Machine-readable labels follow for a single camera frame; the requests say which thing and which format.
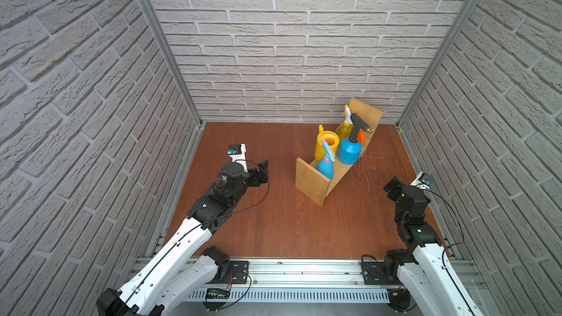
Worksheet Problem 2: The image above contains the aluminium corner post left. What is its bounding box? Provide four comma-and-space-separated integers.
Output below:
137, 0, 203, 128

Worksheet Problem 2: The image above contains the light blue pink spray bottle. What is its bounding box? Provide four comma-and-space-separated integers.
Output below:
316, 139, 335, 181

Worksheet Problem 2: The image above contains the green circuit board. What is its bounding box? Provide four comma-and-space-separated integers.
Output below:
205, 288, 231, 300

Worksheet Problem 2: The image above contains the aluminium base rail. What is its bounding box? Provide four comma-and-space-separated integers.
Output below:
131, 256, 488, 304

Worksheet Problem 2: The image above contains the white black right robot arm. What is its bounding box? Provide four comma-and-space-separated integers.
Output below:
382, 177, 482, 315

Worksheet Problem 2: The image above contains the yellow watering can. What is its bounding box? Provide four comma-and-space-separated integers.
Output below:
315, 124, 340, 161

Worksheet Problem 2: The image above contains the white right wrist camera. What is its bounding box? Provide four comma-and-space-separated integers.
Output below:
411, 172, 435, 190

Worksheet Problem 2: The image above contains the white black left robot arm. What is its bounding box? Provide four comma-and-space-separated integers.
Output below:
96, 159, 269, 315

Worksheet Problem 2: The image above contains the light wooden shelf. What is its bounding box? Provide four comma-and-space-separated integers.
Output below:
295, 98, 383, 206

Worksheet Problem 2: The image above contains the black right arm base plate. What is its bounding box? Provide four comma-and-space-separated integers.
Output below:
360, 256, 418, 285

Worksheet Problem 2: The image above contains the yellow transparent spray bottle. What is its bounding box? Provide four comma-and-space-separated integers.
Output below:
336, 105, 354, 141

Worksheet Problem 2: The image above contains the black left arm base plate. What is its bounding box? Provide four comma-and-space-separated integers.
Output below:
209, 260, 250, 285

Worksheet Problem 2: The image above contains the black round connector box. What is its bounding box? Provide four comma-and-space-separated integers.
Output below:
387, 289, 411, 312

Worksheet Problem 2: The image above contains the aluminium corner post right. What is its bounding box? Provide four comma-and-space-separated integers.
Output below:
396, 0, 480, 131

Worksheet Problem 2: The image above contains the blue pressure sprayer black handle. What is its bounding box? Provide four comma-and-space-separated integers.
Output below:
337, 113, 373, 165

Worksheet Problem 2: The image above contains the aluminium corner post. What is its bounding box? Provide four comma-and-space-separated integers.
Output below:
137, 0, 203, 128
396, 0, 480, 131

